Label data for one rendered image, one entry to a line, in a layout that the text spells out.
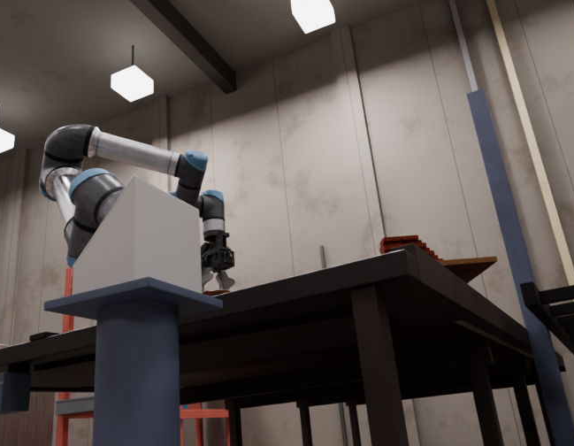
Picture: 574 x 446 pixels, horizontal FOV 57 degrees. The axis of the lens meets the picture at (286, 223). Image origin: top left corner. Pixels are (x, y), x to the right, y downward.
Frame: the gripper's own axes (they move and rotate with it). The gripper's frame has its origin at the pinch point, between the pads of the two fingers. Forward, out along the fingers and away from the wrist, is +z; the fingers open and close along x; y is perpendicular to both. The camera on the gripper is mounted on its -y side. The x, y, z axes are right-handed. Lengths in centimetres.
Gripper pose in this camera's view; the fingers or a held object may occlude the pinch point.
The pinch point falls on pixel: (212, 296)
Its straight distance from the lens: 173.0
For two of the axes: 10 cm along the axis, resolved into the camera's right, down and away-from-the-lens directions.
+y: 7.8, -2.9, -5.5
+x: 6.1, 2.3, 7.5
